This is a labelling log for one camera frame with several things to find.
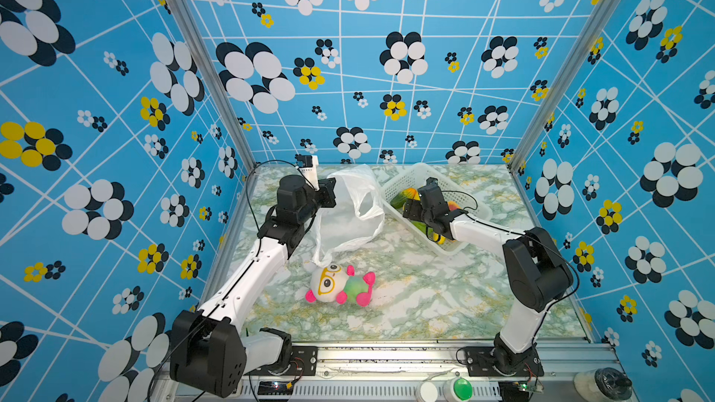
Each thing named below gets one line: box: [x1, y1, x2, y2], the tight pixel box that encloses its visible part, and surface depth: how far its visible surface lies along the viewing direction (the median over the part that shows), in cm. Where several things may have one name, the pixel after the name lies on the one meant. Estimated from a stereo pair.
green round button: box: [449, 376, 474, 402], surface depth 63 cm
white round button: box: [416, 381, 440, 402], surface depth 64 cm
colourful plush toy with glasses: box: [304, 263, 377, 308], surface depth 82 cm
